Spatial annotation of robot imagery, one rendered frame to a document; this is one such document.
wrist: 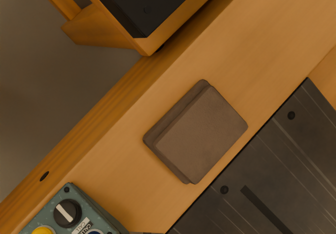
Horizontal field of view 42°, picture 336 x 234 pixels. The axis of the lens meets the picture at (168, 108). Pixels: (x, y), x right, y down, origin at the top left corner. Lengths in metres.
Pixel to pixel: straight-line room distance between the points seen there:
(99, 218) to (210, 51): 0.22
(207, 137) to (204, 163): 0.03
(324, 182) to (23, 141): 0.99
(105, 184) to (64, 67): 0.90
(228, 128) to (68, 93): 0.94
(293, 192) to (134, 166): 0.22
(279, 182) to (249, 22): 0.20
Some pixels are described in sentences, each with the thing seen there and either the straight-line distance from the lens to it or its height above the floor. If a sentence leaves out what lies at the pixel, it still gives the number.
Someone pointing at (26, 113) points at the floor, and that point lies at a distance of 1.39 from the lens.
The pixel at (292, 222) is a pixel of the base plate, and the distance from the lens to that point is 0.61.
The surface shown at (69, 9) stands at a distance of 1.14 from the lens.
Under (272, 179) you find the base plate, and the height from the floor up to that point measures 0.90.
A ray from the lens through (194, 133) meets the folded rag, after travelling 0.48.
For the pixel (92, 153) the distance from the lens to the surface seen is 0.49.
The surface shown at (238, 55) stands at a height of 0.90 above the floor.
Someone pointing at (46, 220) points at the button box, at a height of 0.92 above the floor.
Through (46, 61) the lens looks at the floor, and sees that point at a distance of 1.37.
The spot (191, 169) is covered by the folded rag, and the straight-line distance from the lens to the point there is 0.49.
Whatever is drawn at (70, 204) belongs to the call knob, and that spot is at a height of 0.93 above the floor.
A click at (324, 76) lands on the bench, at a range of 0.62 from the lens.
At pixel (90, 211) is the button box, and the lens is 0.47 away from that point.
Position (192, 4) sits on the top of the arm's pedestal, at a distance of 0.56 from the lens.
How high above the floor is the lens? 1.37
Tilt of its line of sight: 70 degrees down
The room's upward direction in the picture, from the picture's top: 116 degrees clockwise
